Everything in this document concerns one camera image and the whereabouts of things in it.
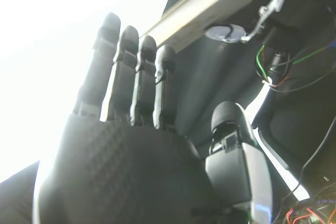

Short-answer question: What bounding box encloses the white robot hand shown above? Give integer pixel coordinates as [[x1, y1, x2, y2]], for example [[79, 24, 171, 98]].
[[33, 12, 274, 224]]

